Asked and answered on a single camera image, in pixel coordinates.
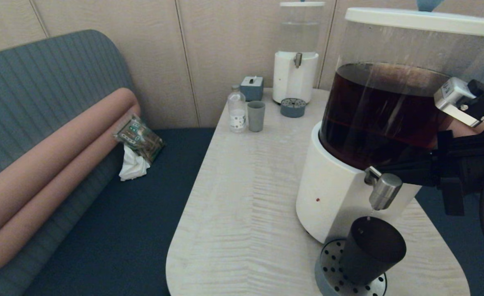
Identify large silver dispenser tap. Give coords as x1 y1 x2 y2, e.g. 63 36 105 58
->
364 166 403 211

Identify large dark tea dispenser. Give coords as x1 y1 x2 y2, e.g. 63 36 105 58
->
295 0 484 244

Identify black plastic cup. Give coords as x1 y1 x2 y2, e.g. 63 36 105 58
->
339 217 407 286

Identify grey plastic cup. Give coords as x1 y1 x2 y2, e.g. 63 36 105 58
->
247 100 266 132

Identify pink bolster cushion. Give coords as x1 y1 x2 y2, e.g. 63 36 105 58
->
0 105 142 277
0 87 139 247
451 114 484 138

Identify large grey perforated drip tray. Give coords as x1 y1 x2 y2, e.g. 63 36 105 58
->
315 239 387 296

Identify small grey drip tray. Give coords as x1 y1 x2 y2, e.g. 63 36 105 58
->
280 98 307 118

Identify small clear water dispenser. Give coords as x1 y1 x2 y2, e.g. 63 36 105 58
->
273 0 326 104

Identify grey tissue box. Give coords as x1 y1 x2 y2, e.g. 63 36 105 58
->
240 76 264 102

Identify clear plastic bottle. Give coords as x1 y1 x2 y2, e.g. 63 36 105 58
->
228 84 247 132

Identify green snack packet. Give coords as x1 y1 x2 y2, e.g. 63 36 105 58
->
114 114 165 163

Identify white crumpled tissue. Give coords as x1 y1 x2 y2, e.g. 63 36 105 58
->
119 144 151 180

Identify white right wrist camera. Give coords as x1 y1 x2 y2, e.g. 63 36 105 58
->
434 77 484 128

